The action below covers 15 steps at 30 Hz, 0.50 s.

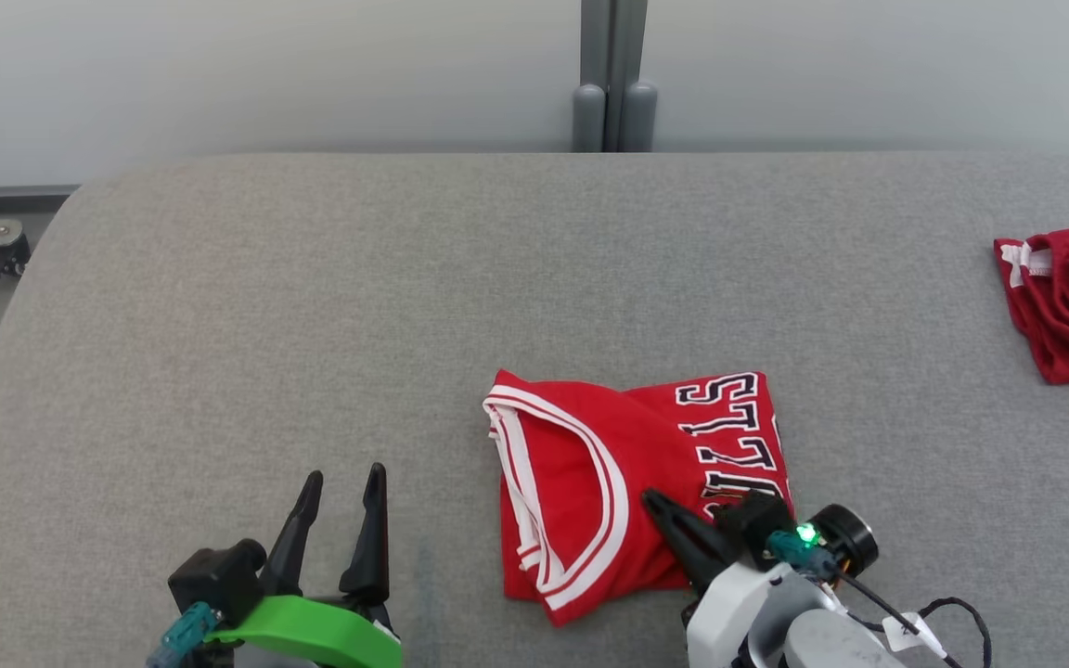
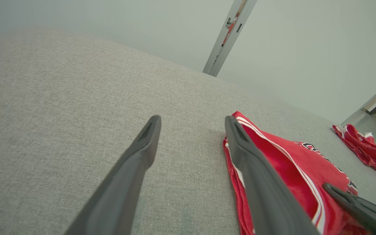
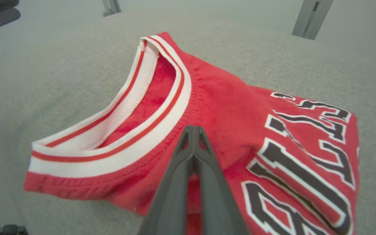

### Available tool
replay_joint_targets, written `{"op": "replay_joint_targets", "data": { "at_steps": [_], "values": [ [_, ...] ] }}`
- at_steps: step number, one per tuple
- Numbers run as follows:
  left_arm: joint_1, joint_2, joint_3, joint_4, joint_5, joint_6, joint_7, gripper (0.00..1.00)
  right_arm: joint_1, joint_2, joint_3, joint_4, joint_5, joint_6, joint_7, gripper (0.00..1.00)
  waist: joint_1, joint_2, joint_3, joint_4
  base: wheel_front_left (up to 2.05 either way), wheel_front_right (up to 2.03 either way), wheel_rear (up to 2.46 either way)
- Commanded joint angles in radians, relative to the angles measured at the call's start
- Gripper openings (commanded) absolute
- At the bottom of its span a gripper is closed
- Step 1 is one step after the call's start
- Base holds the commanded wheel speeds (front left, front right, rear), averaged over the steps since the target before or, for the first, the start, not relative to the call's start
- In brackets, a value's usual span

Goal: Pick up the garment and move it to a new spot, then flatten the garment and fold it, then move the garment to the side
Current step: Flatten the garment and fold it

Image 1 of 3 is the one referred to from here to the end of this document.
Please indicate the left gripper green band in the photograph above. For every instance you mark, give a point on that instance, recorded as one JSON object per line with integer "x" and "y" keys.
{"x": 312, "y": 631}

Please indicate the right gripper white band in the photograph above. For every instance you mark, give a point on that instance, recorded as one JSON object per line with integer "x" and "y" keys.
{"x": 739, "y": 612}

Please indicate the red Bulls 23 jersey shirt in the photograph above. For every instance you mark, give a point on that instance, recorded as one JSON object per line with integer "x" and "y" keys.
{"x": 572, "y": 464}

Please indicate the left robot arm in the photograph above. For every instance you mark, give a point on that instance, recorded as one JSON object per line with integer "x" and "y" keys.
{"x": 265, "y": 657}

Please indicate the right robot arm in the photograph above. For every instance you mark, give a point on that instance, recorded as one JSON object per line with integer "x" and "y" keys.
{"x": 831, "y": 645}

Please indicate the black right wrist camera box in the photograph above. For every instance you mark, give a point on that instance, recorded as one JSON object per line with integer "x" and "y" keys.
{"x": 753, "y": 524}

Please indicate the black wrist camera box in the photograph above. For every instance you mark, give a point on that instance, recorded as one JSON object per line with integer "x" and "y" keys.
{"x": 753, "y": 524}
{"x": 214, "y": 575}

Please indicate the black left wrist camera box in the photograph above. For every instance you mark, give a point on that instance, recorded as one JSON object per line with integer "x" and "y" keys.
{"x": 214, "y": 575}

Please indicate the grey partition post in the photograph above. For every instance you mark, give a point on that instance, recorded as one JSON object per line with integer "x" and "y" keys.
{"x": 613, "y": 74}

